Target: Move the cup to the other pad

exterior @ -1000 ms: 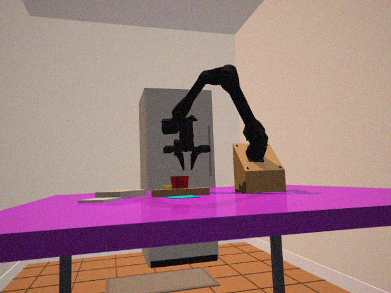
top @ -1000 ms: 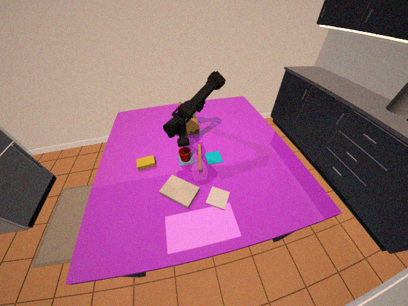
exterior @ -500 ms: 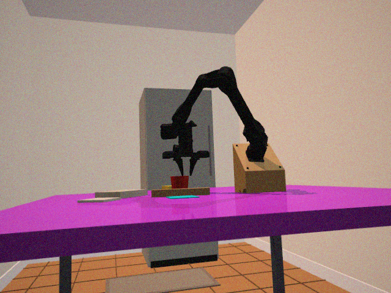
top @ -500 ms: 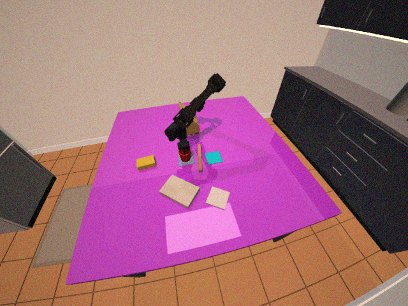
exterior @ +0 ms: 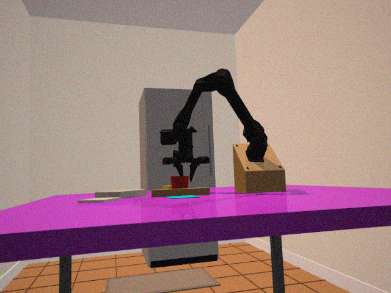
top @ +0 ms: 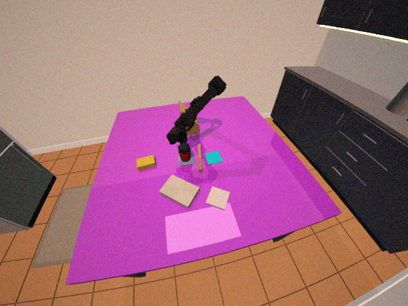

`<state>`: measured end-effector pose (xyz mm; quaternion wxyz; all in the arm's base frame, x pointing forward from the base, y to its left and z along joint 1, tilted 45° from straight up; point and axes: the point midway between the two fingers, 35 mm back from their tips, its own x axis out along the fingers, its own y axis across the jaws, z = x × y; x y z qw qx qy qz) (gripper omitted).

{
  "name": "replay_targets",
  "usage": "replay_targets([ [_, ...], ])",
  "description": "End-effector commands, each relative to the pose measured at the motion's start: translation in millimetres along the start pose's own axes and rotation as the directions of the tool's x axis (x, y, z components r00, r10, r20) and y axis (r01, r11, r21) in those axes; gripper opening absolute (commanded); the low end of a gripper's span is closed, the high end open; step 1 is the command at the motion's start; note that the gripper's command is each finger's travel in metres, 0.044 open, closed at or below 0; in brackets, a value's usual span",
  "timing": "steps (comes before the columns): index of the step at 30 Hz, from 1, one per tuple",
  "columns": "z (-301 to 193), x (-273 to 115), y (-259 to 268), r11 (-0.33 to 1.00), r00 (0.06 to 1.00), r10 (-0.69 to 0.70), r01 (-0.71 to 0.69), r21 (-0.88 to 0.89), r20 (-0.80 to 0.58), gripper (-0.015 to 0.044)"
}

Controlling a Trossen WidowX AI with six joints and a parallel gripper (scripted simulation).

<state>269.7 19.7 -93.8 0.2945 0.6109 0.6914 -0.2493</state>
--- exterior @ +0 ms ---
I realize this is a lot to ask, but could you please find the orange flat bar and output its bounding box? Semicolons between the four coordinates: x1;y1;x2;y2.
152;187;210;197

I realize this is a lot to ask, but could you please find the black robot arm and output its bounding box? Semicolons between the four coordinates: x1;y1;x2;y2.
160;69;268;162

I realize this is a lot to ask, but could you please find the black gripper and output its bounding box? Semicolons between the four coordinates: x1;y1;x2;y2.
163;143;210;182

